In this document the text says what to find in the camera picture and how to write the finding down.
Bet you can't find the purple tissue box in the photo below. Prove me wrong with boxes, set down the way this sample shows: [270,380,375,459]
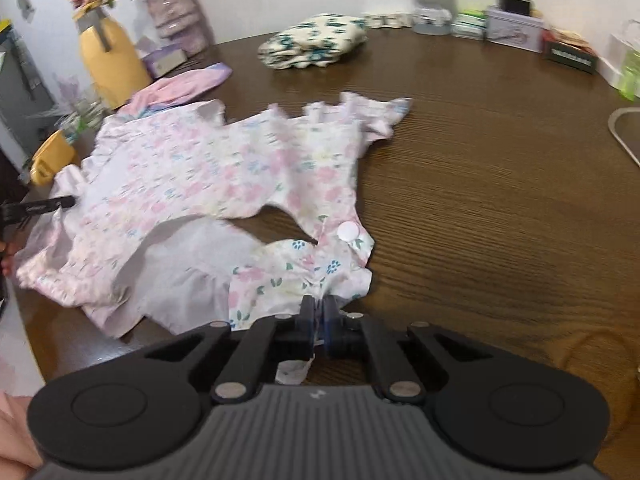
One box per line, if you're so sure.
[137,35,188,78]

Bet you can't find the black charger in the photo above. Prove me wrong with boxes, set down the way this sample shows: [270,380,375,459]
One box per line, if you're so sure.
[496,0,533,17]

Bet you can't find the pink floral garment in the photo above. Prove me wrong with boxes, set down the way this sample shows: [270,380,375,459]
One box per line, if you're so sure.
[15,91,415,386]

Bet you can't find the green spray bottle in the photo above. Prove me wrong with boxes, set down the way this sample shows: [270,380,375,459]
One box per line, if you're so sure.
[619,50,640,101]

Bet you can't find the small snack packet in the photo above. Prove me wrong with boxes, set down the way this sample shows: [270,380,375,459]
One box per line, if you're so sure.
[550,27,593,51]

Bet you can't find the yellow mug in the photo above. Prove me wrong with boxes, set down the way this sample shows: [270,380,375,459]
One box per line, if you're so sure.
[30,129,82,187]

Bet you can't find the yellow thermos jug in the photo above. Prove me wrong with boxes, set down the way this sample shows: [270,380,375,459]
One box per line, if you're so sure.
[75,7,153,111]

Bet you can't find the person's left hand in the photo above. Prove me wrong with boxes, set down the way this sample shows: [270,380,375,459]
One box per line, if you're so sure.
[0,240,17,277]

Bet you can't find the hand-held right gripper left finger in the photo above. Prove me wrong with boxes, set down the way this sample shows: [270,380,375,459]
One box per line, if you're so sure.
[145,295,318,406]

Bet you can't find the purple feather decoration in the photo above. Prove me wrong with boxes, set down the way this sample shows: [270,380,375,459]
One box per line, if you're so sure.
[52,75,83,106]

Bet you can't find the grey refrigerator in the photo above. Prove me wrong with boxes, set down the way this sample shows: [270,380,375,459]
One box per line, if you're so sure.
[0,25,56,166]

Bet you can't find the folded green floral cloth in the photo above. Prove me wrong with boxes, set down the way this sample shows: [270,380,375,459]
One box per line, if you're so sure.
[257,12,368,70]

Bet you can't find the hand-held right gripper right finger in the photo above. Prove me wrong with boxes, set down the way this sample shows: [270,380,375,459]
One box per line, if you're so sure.
[322,294,494,407]

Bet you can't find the white power strip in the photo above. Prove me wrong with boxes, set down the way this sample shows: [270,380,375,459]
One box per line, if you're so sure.
[362,10,415,30]

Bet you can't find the stacked green boxes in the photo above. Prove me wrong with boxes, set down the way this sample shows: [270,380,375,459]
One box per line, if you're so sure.
[451,7,488,41]

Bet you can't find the pink and blue garment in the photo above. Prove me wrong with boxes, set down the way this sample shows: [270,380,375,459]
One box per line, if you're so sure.
[117,62,233,118]

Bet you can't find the printed tin box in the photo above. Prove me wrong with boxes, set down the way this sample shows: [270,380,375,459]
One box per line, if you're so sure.
[485,5,546,53]

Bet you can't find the person's pink clothing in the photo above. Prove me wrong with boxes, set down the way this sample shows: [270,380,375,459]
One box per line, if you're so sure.
[0,392,43,471]

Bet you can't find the white cable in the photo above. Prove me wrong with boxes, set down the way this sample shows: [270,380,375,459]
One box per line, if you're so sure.
[607,106,640,168]

